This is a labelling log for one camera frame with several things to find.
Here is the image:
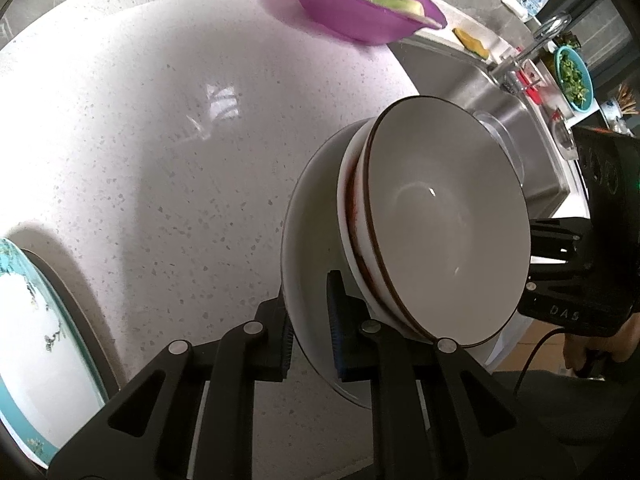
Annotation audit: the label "dark clothing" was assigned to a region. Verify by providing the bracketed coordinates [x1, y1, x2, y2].
[494, 369, 640, 480]

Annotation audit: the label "large white bowl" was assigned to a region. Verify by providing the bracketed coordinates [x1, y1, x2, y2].
[280, 119, 492, 407]

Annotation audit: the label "small steel pot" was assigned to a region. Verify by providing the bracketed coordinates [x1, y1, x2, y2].
[549, 112, 577, 159]

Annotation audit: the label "small teal floral plate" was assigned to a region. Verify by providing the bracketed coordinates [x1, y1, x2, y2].
[0, 237, 109, 467]

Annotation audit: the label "person's right hand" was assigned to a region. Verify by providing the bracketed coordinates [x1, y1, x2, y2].
[563, 309, 640, 377]

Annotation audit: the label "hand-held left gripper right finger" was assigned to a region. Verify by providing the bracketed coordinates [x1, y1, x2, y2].
[324, 269, 585, 480]

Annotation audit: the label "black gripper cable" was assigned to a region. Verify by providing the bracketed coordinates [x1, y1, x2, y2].
[514, 326, 567, 397]

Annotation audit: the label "grey-rimmed white plate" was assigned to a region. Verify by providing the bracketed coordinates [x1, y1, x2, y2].
[24, 249, 122, 397]

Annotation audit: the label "chopsticks in ceramic holder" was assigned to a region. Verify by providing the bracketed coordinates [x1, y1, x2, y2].
[599, 84, 640, 129]

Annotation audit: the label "purple plastic basin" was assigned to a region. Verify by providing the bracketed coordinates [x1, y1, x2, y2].
[281, 0, 448, 45]

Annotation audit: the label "small white bowl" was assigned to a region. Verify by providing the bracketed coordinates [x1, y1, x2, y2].
[336, 119, 417, 337]

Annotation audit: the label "chrome faucet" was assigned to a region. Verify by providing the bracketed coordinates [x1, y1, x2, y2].
[489, 12, 572, 94]

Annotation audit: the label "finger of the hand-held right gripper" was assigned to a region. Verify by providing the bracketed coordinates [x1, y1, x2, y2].
[525, 262, 571, 287]
[529, 217, 593, 263]

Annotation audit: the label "black-rimmed flower bowl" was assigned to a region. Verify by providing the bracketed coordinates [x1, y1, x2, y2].
[350, 94, 533, 349]

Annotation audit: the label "stainless steel sink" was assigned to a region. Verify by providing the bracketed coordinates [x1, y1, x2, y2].
[389, 39, 572, 212]

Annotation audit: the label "yellow sponge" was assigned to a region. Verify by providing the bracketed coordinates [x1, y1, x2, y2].
[452, 28, 492, 59]

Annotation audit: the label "chopped green vegetables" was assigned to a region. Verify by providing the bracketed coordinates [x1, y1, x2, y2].
[559, 54, 590, 106]

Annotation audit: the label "white soap block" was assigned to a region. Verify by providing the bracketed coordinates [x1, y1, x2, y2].
[499, 0, 532, 22]

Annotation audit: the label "red plastic item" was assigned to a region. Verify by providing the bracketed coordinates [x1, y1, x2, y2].
[517, 69, 544, 104]

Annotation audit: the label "teal colander basket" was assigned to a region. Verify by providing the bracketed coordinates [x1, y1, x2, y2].
[553, 44, 594, 112]

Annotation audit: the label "clear glass bowl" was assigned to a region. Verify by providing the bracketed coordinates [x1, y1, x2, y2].
[472, 109, 526, 182]

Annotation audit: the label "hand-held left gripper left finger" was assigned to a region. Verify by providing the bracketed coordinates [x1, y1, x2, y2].
[46, 292, 297, 480]

